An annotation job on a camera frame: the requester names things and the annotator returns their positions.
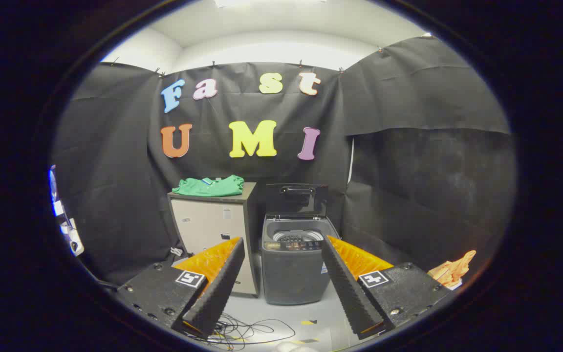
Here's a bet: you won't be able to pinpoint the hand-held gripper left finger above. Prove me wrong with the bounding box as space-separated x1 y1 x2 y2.
114 237 246 341

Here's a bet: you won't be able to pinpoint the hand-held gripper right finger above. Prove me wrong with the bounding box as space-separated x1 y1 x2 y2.
320 235 453 340

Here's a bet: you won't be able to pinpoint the grey washing machine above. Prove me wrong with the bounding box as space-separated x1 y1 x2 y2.
261 214 341 306

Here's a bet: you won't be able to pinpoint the green polo shirt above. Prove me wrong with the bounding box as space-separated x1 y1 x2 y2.
173 175 245 198

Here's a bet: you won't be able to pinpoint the white cabinet with grey top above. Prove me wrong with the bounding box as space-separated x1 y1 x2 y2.
168 182 261 297

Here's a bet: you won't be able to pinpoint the orange plastic object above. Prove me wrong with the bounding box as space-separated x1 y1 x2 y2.
428 250 477 289

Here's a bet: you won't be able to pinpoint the white equipment with blue edge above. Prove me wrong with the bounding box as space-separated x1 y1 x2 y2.
48 165 85 257

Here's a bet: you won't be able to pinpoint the black floor cables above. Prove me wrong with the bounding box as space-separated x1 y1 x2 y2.
184 313 297 352

